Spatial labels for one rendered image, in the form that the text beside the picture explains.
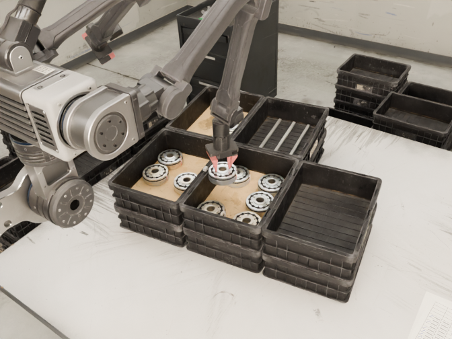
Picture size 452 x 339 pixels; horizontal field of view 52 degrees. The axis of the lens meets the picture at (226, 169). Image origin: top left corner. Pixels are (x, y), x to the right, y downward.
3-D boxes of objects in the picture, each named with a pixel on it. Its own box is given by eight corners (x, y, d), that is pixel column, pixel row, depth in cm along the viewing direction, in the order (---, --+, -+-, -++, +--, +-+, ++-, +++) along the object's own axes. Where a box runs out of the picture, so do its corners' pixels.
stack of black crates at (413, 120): (442, 171, 284) (461, 108, 256) (427, 199, 265) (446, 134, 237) (379, 151, 303) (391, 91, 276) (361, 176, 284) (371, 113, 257)
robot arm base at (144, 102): (114, 130, 108) (103, 84, 101) (138, 114, 113) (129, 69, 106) (140, 140, 104) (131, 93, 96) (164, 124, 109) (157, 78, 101)
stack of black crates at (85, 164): (93, 224, 262) (78, 179, 241) (58, 206, 276) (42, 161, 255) (141, 186, 287) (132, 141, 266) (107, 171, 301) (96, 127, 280)
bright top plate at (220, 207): (217, 224, 157) (216, 222, 157) (191, 216, 161) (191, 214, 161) (229, 205, 164) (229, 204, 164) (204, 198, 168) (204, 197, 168)
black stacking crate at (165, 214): (180, 230, 162) (177, 206, 155) (112, 208, 173) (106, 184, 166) (229, 166, 190) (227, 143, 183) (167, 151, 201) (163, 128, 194)
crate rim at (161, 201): (177, 210, 156) (177, 205, 155) (106, 188, 167) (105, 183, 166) (228, 146, 184) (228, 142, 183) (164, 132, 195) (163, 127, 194)
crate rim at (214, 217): (259, 235, 145) (259, 230, 144) (177, 210, 156) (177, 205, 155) (300, 164, 173) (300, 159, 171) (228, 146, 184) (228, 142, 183)
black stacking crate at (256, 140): (298, 183, 179) (300, 159, 172) (230, 165, 190) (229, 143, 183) (327, 130, 207) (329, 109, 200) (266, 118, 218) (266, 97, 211)
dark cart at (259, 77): (235, 144, 343) (231, 26, 288) (189, 127, 364) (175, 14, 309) (276, 108, 380) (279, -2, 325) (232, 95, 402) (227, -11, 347)
